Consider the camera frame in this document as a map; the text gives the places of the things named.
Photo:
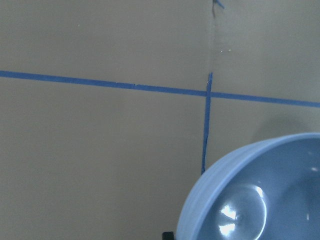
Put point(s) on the blue plastic bowl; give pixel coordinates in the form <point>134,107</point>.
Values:
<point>268,190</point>

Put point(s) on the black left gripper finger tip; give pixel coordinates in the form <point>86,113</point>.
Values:
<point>168,235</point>

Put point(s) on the vertical blue tape strip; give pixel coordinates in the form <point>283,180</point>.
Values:
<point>206,125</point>

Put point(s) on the horizontal blue tape strip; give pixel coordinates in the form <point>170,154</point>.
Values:
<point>157,89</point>

